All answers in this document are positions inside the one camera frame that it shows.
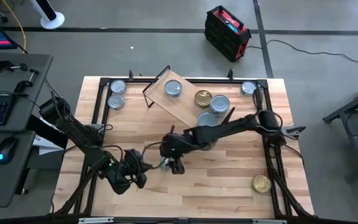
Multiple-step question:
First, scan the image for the red black tool case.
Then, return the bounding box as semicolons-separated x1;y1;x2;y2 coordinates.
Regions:
203;4;252;62

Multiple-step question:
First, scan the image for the silver metal bracket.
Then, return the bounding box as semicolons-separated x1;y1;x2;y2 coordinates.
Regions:
78;217;114;224
252;218;288;224

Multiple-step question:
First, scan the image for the yellow cable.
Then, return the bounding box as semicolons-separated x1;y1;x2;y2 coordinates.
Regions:
0;0;27;54

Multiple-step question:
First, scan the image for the wooden shelf black frame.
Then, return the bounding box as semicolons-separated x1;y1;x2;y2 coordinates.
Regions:
142;64;237;131

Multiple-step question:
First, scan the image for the black computer mouse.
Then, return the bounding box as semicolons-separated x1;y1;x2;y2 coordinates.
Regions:
0;136;20;166

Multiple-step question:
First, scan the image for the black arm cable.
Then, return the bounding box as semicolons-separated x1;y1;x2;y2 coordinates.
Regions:
140;141;168;170
63;123;126;160

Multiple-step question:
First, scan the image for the gold-lid tuna can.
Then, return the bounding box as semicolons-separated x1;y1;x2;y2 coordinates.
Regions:
252;174;273;195
194;90;213;109

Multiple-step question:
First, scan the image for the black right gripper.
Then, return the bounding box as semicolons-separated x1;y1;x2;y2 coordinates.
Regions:
160;132;198;175

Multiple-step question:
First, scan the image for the black floor cable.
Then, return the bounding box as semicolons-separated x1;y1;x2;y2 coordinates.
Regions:
246;39;358;65

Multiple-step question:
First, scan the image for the white round-base stand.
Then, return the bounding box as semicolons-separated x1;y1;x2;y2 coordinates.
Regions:
29;0;65;30

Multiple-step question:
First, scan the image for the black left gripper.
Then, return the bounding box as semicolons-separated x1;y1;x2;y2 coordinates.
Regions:
123;148;155;190

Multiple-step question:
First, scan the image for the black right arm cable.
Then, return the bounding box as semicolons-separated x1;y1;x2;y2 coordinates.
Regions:
140;141;168;170

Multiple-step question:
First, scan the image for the black desk clamp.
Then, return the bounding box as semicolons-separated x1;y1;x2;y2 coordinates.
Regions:
12;68;40;95
0;57;29;75

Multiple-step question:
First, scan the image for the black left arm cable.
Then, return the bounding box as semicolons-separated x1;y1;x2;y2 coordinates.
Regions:
63;123;126;160

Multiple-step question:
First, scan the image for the grey clamp bracket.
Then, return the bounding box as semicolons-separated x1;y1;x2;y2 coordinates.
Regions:
285;124;306;135

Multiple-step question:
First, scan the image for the white paper sheet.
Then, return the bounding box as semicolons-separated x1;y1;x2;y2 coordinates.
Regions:
32;133;65;156

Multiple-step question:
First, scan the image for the black flat box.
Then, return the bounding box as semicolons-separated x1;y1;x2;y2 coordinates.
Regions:
25;114;70;150

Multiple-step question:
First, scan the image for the black metal table frame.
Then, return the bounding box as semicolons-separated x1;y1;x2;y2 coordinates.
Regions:
52;76;315;219

